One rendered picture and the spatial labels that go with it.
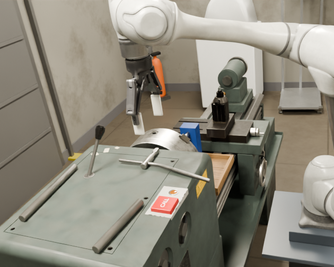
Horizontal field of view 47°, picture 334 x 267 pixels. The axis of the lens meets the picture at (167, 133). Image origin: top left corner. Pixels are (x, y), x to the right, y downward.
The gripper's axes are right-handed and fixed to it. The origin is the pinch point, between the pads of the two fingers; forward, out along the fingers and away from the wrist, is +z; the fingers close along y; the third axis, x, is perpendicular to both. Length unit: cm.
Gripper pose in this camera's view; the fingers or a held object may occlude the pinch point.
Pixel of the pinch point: (149, 121)
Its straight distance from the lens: 116.4
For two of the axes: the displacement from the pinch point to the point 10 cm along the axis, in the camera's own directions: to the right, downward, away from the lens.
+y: 3.8, -4.5, 8.1
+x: -9.2, -0.5, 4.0
